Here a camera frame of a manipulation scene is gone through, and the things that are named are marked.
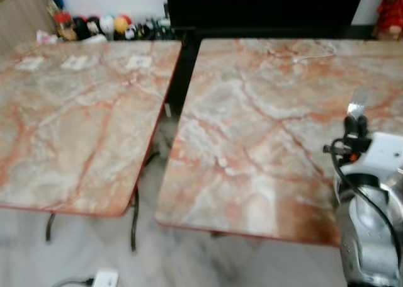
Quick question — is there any silver metal utensil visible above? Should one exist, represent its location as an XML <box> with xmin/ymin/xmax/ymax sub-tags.
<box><xmin>348</xmin><ymin>87</ymin><xmax>374</xmax><ymax>120</ymax></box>

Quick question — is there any stainless steel bowl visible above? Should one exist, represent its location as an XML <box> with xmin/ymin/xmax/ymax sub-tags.
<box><xmin>379</xmin><ymin>171</ymin><xmax>403</xmax><ymax>237</ymax></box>

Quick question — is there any red dressed doll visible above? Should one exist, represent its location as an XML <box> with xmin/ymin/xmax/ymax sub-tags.
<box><xmin>376</xmin><ymin>0</ymin><xmax>403</xmax><ymax>40</ymax></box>

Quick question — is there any black television screen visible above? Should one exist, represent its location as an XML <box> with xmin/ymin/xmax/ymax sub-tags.
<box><xmin>165</xmin><ymin>0</ymin><xmax>368</xmax><ymax>30</ymax></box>

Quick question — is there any black metal table leg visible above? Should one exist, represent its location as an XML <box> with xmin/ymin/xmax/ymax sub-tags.
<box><xmin>44</xmin><ymin>212</ymin><xmax>58</xmax><ymax>244</ymax></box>
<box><xmin>128</xmin><ymin>185</ymin><xmax>140</xmax><ymax>254</ymax></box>

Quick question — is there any yellow red toy figurine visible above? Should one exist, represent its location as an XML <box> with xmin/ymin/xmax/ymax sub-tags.
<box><xmin>114</xmin><ymin>14</ymin><xmax>133</xmax><ymax>37</ymax></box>

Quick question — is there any white round toy figurine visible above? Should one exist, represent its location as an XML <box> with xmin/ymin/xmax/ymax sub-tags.
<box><xmin>99</xmin><ymin>14</ymin><xmax>116</xmax><ymax>39</ymax></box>

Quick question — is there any white power strip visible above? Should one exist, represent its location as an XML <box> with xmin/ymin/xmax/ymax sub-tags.
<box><xmin>92</xmin><ymin>269</ymin><xmax>120</xmax><ymax>287</ymax></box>

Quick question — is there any black toy figurine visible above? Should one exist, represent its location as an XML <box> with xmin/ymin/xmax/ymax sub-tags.
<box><xmin>74</xmin><ymin>16</ymin><xmax>90</xmax><ymax>41</ymax></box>

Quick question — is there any red hat toy figurine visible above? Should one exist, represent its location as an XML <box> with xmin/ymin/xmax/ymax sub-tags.
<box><xmin>54</xmin><ymin>11</ymin><xmax>77</xmax><ymax>42</ymax></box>

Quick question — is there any wooden cabinet panel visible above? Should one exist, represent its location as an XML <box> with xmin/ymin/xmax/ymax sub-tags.
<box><xmin>0</xmin><ymin>0</ymin><xmax>59</xmax><ymax>56</ymax></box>

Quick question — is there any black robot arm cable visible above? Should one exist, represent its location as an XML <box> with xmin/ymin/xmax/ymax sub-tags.
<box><xmin>323</xmin><ymin>142</ymin><xmax>403</xmax><ymax>285</ymax></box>

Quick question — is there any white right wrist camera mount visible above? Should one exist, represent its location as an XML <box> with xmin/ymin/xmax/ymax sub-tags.
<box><xmin>351</xmin><ymin>132</ymin><xmax>403</xmax><ymax>181</ymax></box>

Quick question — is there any thin white cable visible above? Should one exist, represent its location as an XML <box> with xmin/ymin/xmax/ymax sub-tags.
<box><xmin>292</xmin><ymin>42</ymin><xmax>338</xmax><ymax>65</ymax></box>

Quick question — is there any grey power strip cable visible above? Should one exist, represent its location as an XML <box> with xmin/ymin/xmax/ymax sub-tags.
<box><xmin>50</xmin><ymin>277</ymin><xmax>94</xmax><ymax>287</ymax></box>

